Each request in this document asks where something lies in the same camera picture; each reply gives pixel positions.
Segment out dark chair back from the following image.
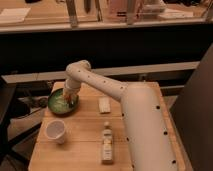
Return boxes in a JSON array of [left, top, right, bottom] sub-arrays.
[[170, 43, 213, 171]]

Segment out small orange pepper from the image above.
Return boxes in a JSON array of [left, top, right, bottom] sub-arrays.
[[65, 95, 71, 101]]

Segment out white paper cup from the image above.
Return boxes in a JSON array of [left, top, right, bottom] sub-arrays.
[[45, 120, 66, 144]]

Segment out white paper sheet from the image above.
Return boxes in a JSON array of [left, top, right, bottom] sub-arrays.
[[0, 8, 30, 24]]

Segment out black table at left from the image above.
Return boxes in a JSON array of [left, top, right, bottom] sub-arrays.
[[0, 76, 16, 164]]

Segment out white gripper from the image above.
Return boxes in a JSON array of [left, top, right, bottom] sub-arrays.
[[63, 79, 81, 100]]

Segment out green ceramic bowl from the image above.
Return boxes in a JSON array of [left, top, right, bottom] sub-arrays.
[[48, 88, 79, 116]]

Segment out small glass dressing bottle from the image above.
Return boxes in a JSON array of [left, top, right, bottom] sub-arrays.
[[101, 122, 113, 164]]

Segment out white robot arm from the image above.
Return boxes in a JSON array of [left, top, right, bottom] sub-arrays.
[[64, 60, 178, 171]]

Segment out pale rectangular sponge block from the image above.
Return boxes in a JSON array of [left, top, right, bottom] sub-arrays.
[[99, 97, 111, 114]]

